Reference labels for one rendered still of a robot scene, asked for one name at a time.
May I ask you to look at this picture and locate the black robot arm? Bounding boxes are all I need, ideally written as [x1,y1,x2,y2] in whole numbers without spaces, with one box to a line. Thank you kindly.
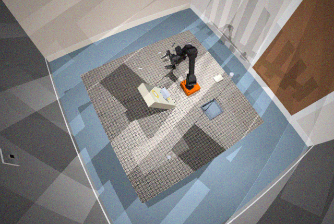
[175,44,198,90]

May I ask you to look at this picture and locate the light blue square tray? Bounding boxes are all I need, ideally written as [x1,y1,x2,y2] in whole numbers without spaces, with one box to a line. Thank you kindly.
[200,98,223,120]

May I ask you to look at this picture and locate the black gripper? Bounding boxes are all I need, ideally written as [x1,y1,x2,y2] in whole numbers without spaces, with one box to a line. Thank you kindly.
[161,50,179,69]

